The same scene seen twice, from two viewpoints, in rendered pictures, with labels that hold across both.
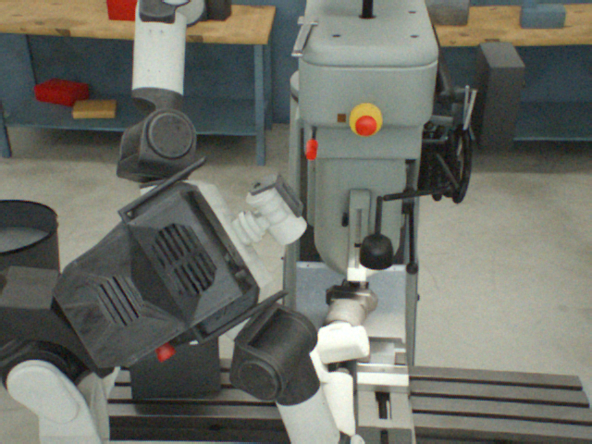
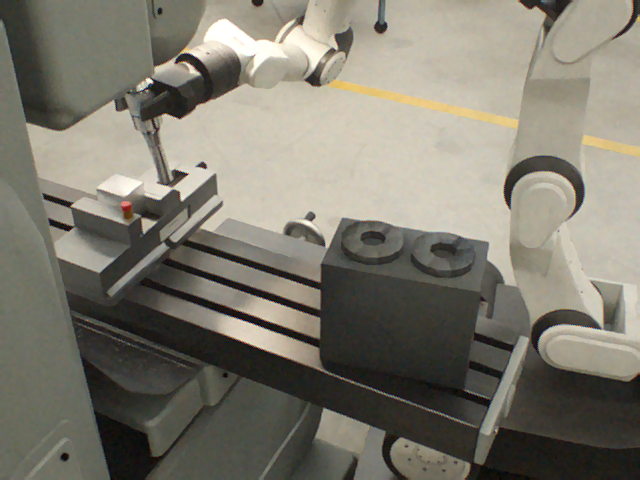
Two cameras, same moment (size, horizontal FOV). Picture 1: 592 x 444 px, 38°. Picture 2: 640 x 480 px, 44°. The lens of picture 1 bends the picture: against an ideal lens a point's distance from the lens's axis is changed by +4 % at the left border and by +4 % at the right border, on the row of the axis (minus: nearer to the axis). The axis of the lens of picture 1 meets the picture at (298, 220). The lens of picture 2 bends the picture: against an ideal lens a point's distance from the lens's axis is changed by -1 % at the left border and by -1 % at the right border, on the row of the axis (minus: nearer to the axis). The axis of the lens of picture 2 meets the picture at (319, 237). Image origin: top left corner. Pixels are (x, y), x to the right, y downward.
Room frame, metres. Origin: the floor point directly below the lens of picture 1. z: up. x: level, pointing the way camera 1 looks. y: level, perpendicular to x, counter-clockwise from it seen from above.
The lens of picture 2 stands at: (2.59, 0.55, 1.78)
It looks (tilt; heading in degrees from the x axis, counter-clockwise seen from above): 36 degrees down; 203
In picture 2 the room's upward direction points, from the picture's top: 1 degrees clockwise
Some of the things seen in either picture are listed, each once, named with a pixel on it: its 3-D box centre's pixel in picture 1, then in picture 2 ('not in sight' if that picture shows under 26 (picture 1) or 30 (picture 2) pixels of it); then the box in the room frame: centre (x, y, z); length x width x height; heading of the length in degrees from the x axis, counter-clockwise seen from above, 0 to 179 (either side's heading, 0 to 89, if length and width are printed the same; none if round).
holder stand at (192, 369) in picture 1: (175, 349); (402, 298); (1.73, 0.31, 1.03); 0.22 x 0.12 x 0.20; 98
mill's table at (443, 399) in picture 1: (344, 402); (173, 279); (1.69, -0.12, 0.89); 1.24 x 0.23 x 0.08; 87
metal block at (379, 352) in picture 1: (381, 358); (121, 199); (1.69, -0.21, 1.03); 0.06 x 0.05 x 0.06; 87
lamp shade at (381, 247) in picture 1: (376, 248); not in sight; (1.49, -0.16, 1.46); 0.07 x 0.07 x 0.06
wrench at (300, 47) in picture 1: (303, 36); not in sight; (1.54, -0.01, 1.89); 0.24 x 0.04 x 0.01; 174
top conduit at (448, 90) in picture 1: (434, 60); not in sight; (1.72, -0.28, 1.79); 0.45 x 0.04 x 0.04; 177
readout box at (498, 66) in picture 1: (497, 95); not in sight; (1.97, -0.49, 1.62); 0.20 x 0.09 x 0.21; 177
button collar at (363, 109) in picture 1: (365, 119); not in sight; (1.46, -0.12, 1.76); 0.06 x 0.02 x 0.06; 87
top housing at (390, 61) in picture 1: (364, 54); not in sight; (1.70, -0.14, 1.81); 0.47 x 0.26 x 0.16; 177
